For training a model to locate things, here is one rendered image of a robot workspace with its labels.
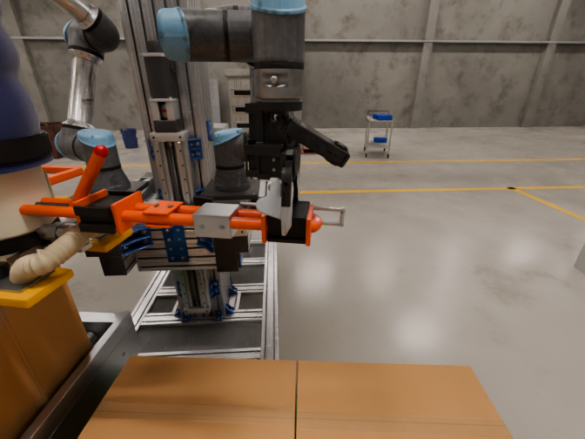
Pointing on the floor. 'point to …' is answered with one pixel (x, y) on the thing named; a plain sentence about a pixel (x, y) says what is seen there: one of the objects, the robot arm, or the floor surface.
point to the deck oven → (238, 97)
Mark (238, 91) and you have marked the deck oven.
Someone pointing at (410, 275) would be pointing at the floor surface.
